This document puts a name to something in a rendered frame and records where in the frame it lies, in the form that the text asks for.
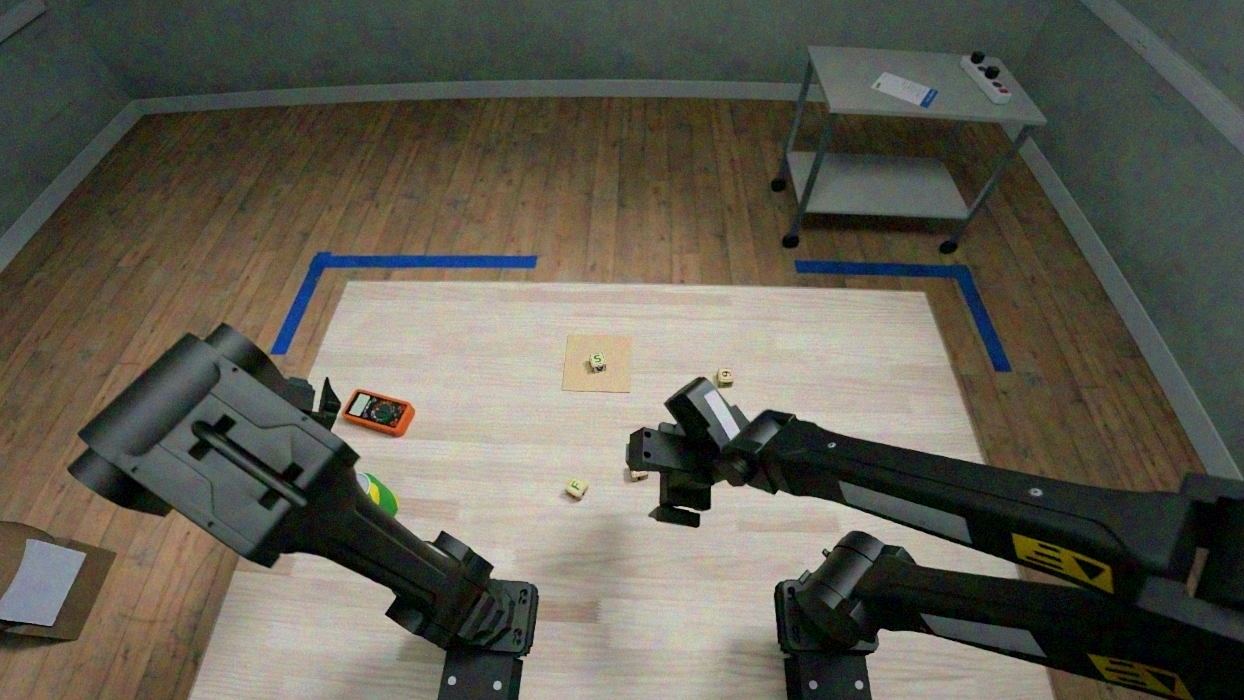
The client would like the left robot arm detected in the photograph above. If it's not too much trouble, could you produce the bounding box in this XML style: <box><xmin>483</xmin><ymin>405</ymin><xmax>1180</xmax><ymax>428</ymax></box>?
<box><xmin>68</xmin><ymin>323</ymin><xmax>532</xmax><ymax>653</ymax></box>

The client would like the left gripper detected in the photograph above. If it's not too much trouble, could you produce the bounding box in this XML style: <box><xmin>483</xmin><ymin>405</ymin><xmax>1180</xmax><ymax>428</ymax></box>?
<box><xmin>312</xmin><ymin>377</ymin><xmax>342</xmax><ymax>431</ymax></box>

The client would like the tan square mat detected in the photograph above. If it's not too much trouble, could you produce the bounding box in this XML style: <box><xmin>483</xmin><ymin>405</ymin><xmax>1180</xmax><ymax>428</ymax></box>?
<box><xmin>562</xmin><ymin>334</ymin><xmax>632</xmax><ymax>393</ymax></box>

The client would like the orange pocket multimeter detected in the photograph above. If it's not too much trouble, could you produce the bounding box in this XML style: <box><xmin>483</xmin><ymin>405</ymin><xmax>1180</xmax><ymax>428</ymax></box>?
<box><xmin>342</xmin><ymin>389</ymin><xmax>415</xmax><ymax>436</ymax></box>

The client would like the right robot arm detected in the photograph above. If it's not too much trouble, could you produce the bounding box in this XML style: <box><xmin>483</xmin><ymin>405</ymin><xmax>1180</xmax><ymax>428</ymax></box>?
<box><xmin>624</xmin><ymin>377</ymin><xmax>1244</xmax><ymax>700</ymax></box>

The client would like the green and yellow soda can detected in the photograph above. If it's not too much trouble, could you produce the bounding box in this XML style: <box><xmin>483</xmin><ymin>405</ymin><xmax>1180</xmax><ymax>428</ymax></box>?
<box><xmin>358</xmin><ymin>472</ymin><xmax>399</xmax><ymax>517</ymax></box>

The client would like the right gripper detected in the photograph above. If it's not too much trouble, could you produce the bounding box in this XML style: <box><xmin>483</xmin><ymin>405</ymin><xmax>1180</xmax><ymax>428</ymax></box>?
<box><xmin>647</xmin><ymin>421</ymin><xmax>718</xmax><ymax>528</ymax></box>

